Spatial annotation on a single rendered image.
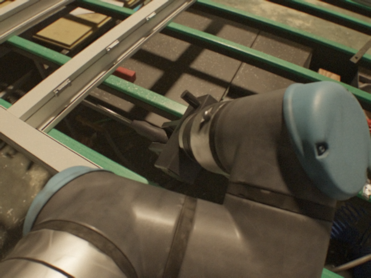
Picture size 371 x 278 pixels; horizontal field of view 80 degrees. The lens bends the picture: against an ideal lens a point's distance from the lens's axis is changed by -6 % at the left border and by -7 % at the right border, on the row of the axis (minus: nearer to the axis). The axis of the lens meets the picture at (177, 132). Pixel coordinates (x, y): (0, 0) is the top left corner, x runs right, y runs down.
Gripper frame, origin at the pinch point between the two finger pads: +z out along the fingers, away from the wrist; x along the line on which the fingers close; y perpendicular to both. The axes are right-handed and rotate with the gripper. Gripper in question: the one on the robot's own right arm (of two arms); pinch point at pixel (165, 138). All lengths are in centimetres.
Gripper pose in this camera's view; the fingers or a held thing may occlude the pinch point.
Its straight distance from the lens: 46.6
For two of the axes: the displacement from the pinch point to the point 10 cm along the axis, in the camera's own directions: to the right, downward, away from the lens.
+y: -7.5, -5.5, -3.6
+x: -4.8, 8.4, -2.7
